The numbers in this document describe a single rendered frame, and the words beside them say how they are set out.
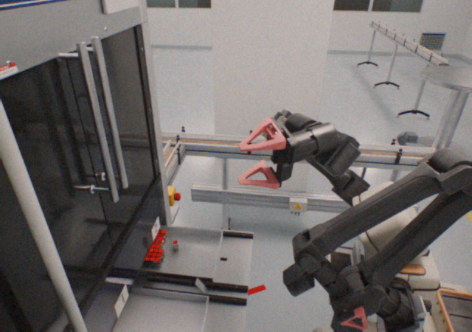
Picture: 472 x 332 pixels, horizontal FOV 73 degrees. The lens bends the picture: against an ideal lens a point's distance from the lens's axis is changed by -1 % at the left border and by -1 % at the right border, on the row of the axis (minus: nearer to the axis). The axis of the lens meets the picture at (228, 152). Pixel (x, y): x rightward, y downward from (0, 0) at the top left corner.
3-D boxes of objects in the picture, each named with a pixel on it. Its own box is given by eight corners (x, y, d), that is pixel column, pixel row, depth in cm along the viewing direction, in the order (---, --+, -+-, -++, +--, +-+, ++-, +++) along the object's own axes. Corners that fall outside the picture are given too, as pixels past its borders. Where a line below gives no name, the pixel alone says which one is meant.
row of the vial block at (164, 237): (150, 268, 133) (149, 260, 130) (164, 237, 148) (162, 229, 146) (155, 268, 132) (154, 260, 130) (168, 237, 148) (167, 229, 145)
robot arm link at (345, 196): (273, 108, 114) (256, 130, 115) (282, 108, 101) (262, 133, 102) (364, 183, 120) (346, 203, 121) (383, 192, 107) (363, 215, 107)
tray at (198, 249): (130, 274, 130) (128, 268, 128) (151, 229, 152) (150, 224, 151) (212, 284, 126) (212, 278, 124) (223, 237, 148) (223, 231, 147)
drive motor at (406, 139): (405, 162, 214) (411, 144, 207) (393, 143, 239) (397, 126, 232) (424, 164, 213) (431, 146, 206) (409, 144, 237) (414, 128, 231)
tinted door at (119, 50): (111, 249, 98) (63, 52, 69) (157, 172, 135) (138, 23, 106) (113, 249, 98) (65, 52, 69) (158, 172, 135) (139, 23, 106)
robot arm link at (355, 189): (364, 189, 121) (355, 201, 122) (345, 173, 120) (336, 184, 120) (377, 197, 112) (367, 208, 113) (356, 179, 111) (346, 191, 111)
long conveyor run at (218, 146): (144, 153, 222) (141, 133, 214) (152, 143, 236) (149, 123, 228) (435, 174, 200) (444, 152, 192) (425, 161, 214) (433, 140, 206)
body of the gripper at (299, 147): (271, 123, 61) (305, 113, 62) (267, 158, 68) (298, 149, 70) (288, 146, 57) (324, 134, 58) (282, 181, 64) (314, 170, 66)
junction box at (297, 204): (288, 211, 229) (290, 201, 224) (288, 206, 233) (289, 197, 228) (305, 212, 227) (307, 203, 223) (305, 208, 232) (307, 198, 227)
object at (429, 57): (448, 70, 406) (452, 57, 398) (435, 70, 408) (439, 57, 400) (375, 26, 716) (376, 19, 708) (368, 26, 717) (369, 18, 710)
